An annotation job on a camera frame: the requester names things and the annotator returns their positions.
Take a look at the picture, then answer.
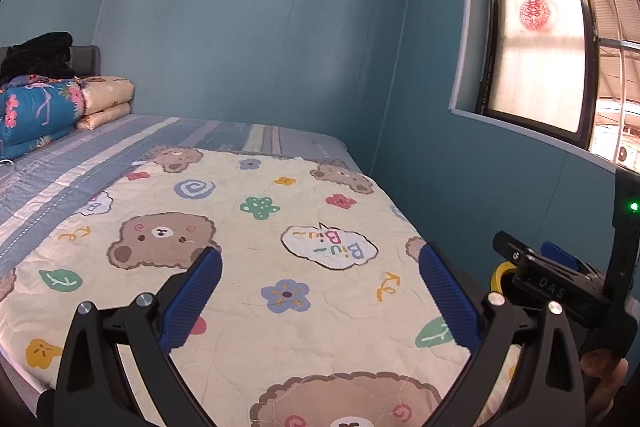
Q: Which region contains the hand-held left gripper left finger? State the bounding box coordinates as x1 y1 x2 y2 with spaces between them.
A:
52 247 224 427

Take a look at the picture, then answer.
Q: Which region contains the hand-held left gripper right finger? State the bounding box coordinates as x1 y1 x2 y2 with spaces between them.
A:
419 243 587 427

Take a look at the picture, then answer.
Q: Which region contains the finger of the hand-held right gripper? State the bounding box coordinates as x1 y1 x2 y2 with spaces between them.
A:
492 231 537 279
539 241 584 275

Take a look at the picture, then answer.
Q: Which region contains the yellow rimmed trash bin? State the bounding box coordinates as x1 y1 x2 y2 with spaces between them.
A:
490 261 519 294

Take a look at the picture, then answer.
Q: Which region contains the person's right hand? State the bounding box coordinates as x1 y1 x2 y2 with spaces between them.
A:
580 349 630 423

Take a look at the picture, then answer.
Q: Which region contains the bear printed blanket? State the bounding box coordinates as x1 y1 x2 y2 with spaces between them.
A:
0 146 522 427

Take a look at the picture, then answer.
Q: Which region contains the bed with striped sheet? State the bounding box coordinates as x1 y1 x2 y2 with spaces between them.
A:
0 114 363 408

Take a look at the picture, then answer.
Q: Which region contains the peach folded quilt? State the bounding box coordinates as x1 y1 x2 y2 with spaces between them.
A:
75 76 136 130

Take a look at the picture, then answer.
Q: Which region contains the red round window sticker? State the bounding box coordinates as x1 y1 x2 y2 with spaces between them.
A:
518 0 554 33

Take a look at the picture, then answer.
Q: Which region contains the blue floral folded quilt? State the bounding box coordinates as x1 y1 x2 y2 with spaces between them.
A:
0 74 85 160

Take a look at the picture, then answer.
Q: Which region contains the grey bed headboard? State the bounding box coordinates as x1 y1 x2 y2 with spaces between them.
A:
0 44 102 80

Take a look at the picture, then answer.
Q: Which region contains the black clothes pile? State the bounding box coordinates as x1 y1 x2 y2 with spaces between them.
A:
0 32 76 86

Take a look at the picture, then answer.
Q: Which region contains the window with dark frame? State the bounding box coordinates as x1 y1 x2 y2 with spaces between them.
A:
449 0 640 168

